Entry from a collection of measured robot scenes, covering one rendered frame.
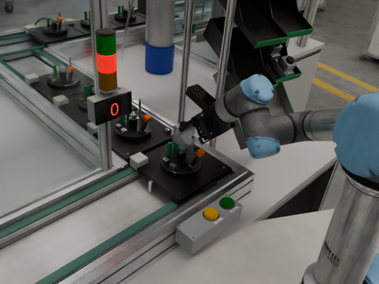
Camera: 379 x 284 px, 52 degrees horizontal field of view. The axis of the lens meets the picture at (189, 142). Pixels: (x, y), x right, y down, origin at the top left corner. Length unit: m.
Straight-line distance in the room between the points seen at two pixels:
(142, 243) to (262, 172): 0.62
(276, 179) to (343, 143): 0.86
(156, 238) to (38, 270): 0.30
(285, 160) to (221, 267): 0.59
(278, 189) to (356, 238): 0.75
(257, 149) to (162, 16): 1.23
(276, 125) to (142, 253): 0.48
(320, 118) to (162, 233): 0.50
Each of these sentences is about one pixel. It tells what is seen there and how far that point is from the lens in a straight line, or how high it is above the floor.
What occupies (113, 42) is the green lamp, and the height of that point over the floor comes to 1.39.
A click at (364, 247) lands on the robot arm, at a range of 0.71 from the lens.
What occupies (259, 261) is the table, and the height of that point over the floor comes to 0.86.
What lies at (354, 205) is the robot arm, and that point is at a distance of 0.67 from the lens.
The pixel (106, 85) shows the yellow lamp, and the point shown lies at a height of 1.28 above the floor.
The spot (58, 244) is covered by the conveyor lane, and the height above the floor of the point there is 0.92.
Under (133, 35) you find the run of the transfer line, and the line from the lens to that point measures 2.49.
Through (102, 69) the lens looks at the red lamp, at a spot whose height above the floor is 1.32.
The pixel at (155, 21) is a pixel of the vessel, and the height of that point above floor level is 1.14.
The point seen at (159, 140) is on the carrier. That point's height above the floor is 0.97.
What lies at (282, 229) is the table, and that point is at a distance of 1.28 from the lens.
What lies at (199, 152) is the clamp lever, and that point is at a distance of 1.16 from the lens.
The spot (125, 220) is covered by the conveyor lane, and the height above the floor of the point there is 0.92.
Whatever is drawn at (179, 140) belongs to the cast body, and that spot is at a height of 1.08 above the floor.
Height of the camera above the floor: 1.75
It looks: 34 degrees down
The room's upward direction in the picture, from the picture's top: 5 degrees clockwise
